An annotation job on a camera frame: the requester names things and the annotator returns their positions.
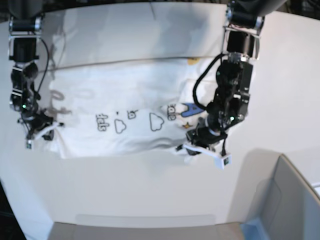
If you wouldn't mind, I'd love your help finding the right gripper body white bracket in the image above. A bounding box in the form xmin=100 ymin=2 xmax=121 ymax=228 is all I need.
xmin=25 ymin=121 xmax=65 ymax=150

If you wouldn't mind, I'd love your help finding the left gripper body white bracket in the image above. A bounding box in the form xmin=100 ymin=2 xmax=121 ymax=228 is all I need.
xmin=175 ymin=143 xmax=232 ymax=170

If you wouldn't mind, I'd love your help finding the white t-shirt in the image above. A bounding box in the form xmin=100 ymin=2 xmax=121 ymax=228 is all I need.
xmin=45 ymin=58 xmax=210 ymax=159

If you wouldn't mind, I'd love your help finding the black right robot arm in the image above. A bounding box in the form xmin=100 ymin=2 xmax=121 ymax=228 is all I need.
xmin=8 ymin=0 xmax=198 ymax=159

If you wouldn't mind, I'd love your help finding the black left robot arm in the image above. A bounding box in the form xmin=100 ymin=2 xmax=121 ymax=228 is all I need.
xmin=43 ymin=0 xmax=283 ymax=167

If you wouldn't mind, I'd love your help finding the grey open storage box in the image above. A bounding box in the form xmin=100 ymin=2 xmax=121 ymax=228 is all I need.
xmin=48 ymin=149 xmax=320 ymax=240

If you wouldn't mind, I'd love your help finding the blue cloth in box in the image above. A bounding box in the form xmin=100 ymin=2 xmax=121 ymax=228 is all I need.
xmin=240 ymin=217 xmax=270 ymax=240

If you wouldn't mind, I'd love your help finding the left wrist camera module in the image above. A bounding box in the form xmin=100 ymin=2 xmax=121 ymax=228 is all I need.
xmin=214 ymin=154 xmax=232 ymax=170

